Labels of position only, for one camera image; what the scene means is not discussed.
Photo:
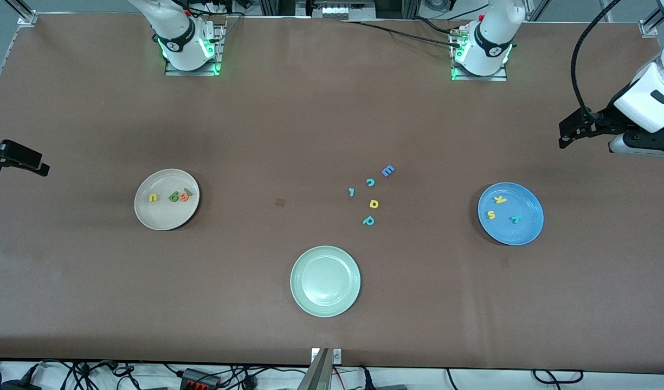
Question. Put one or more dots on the black orange power strip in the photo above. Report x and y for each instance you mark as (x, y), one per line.
(199, 378)

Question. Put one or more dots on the grey metal post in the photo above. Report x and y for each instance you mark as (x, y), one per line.
(316, 374)

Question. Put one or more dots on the teal foam letter y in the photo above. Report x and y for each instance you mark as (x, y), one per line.
(515, 219)

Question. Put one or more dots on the teal foam letter a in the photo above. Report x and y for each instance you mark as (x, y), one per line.
(368, 220)

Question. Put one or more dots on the blue round plate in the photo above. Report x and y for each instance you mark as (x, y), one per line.
(519, 233)

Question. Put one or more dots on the metal control box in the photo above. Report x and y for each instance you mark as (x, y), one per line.
(337, 8)

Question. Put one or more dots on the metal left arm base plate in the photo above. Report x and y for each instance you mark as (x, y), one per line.
(478, 77)

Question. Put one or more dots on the black power plug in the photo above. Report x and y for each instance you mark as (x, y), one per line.
(17, 385)

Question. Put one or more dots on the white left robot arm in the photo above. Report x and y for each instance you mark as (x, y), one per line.
(489, 38)

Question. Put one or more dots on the beige round plate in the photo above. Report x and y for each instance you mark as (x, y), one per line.
(166, 214)

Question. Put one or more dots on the small white bracket plate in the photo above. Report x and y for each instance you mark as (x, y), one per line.
(337, 355)

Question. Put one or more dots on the pale green round plate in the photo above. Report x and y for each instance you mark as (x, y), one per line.
(325, 281)

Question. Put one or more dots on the blue foam letter E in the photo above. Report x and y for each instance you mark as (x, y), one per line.
(387, 171)

